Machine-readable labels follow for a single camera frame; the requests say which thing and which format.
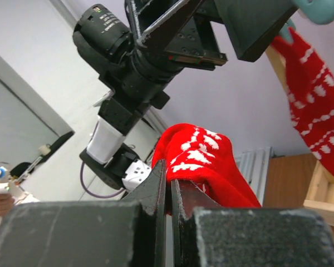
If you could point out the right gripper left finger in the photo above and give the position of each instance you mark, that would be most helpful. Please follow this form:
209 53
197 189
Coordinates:
127 232

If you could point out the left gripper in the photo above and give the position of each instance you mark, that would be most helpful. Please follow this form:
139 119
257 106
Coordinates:
166 36

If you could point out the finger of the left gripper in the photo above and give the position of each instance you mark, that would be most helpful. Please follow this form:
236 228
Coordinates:
253 24

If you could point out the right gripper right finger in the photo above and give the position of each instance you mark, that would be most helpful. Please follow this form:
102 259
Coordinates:
207 234

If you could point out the red patterned sock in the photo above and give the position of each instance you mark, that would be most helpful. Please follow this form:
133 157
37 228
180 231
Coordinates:
310 85
195 154

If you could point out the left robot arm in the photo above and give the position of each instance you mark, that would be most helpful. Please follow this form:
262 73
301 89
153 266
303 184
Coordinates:
104 42

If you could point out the white round sock hanger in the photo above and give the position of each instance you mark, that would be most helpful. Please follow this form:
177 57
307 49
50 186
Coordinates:
318 12

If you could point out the wooden hanger stand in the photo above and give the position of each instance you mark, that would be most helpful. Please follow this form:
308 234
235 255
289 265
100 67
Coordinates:
320 194

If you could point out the person hand with controller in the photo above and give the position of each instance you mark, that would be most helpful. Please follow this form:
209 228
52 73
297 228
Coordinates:
11 193

